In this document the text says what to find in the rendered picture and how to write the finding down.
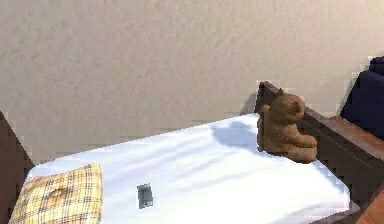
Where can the brown teddy bear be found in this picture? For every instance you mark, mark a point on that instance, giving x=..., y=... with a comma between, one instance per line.
x=286, y=126

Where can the yellow plaid pillow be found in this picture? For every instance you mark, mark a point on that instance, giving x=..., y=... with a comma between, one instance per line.
x=63, y=198

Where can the white bed with dark frame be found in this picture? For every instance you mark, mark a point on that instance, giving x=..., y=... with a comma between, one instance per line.
x=213, y=173

